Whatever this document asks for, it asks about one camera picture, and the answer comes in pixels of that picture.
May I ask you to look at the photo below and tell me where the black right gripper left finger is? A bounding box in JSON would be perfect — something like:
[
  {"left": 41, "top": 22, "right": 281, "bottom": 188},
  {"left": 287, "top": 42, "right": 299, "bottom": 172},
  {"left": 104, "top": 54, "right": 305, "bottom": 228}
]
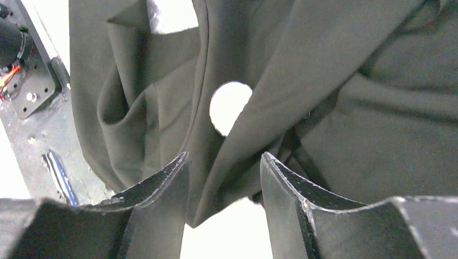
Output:
[{"left": 1, "top": 152, "right": 190, "bottom": 258}]

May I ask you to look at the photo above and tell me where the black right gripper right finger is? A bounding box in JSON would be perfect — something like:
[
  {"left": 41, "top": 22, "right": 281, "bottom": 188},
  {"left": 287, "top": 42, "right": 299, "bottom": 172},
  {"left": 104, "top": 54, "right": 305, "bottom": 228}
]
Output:
[{"left": 260, "top": 153, "right": 457, "bottom": 258}]

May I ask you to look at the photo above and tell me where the black garment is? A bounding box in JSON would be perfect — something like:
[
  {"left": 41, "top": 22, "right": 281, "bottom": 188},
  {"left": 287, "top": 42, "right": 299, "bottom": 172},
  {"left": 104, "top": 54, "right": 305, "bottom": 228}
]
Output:
[{"left": 69, "top": 1, "right": 457, "bottom": 227}]

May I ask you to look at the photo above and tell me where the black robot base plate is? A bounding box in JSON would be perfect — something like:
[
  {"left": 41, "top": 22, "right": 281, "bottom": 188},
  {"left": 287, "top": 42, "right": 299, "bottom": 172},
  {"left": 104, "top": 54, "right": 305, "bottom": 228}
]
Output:
[{"left": 1, "top": 1, "right": 70, "bottom": 119}]

